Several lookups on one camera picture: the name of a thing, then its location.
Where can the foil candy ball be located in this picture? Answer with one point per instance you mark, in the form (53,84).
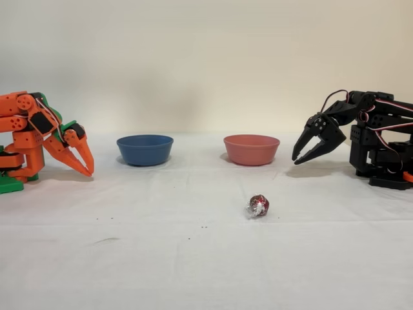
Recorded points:
(258,206)

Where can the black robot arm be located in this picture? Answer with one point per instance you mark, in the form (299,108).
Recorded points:
(377,142)

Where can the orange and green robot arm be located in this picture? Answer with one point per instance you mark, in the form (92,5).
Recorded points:
(19,122)

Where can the pink plastic bowl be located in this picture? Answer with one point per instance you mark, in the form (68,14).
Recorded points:
(251,150)

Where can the blue plastic bowl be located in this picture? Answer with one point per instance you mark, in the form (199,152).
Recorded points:
(145,150)

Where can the white tablecloth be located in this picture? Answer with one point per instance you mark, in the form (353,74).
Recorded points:
(193,258)

